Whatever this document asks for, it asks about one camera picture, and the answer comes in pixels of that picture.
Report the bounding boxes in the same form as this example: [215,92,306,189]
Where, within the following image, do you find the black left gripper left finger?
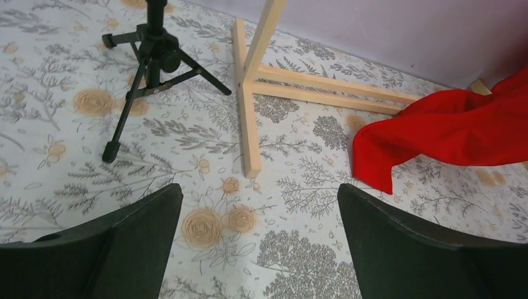
[1,183,183,298]

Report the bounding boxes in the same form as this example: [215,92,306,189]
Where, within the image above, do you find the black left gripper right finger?
[337,184,527,298]

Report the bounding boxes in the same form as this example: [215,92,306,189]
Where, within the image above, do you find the black tripod shock-mount stand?
[101,0,232,163]

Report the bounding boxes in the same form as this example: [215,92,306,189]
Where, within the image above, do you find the red cloth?
[351,69,527,194]

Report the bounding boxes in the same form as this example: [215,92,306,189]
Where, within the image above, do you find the wooden rack frame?
[232,0,493,179]

